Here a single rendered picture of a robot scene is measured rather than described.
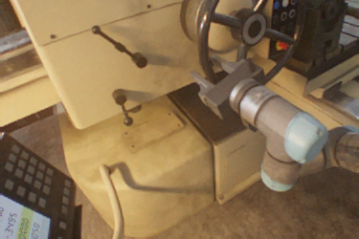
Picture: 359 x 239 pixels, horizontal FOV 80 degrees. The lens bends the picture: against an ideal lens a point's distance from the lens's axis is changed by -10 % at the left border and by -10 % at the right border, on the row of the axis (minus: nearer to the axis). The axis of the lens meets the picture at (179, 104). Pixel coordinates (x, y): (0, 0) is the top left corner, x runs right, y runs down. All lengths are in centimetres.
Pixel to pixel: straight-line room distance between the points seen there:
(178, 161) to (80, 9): 84
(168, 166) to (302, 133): 89
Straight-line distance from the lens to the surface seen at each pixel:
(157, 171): 119
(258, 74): 51
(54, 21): 67
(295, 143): 40
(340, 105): 140
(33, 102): 108
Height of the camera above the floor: 154
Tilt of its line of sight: 38 degrees down
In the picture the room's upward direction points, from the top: 9 degrees counter-clockwise
